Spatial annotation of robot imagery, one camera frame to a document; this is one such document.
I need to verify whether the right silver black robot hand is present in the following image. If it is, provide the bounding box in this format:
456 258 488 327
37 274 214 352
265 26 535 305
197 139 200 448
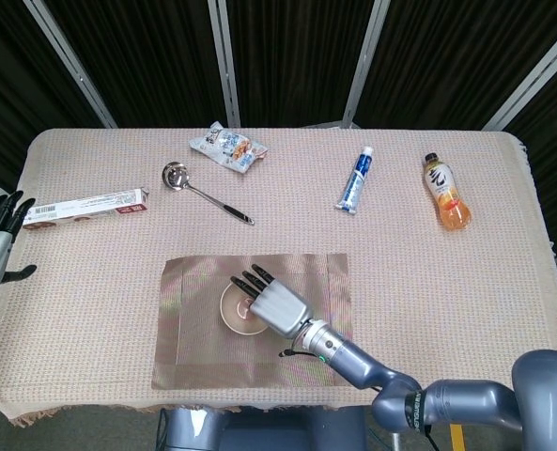
229 262 315 339

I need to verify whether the light brown bowl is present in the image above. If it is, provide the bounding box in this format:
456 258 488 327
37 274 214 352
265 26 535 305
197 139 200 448
219 281 272 336

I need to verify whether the brown woven placemat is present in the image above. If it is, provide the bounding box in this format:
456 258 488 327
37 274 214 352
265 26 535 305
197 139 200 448
150 253 354 390

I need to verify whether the white red baking paper box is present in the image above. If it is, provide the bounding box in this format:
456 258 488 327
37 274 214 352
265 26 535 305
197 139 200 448
22 186 150 231

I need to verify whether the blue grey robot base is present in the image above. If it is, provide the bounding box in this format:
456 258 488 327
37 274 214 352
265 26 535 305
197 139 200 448
158 406 373 451

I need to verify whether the blue white toothpaste tube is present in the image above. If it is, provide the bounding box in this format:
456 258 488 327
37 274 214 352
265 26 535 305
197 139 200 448
335 145 375 216

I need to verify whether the beige woven tablecloth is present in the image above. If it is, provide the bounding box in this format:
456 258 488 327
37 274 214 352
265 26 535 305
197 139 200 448
0 127 557 427

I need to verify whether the white snack bag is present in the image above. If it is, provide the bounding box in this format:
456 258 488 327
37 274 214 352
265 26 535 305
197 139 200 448
188 120 269 175

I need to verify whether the orange drink bottle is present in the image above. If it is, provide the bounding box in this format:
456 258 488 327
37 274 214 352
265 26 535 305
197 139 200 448
422 152 472 231

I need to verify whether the dark pleated curtain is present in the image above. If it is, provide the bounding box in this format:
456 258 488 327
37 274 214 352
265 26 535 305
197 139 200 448
0 0 557 272

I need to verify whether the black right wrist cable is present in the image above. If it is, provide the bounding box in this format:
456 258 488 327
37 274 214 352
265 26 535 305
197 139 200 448
278 346 324 361

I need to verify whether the steel ladle black handle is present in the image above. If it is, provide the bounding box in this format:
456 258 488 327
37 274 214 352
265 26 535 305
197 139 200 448
161 161 255 226

